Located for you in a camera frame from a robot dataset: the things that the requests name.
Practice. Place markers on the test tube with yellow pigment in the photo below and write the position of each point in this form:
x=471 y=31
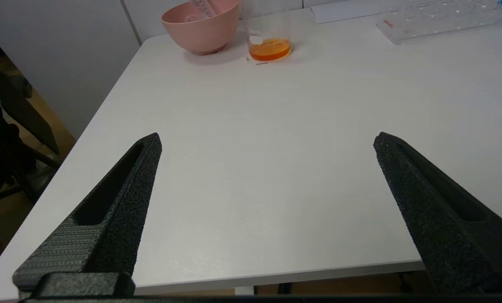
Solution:
x=203 y=7

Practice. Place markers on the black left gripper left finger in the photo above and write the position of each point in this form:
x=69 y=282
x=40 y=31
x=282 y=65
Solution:
x=107 y=227

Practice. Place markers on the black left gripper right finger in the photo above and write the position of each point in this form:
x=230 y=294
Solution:
x=448 y=235

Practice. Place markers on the pink bowl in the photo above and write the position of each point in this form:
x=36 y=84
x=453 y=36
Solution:
x=204 y=35

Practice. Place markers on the clear acrylic test tube rack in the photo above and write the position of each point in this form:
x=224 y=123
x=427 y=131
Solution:
x=436 y=19

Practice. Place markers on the clear glass beaker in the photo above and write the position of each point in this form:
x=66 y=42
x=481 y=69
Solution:
x=269 y=48

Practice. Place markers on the white paper sheet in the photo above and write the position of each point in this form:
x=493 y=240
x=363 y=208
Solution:
x=343 y=12

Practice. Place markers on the dark chair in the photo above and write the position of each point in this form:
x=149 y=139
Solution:
x=6 y=126

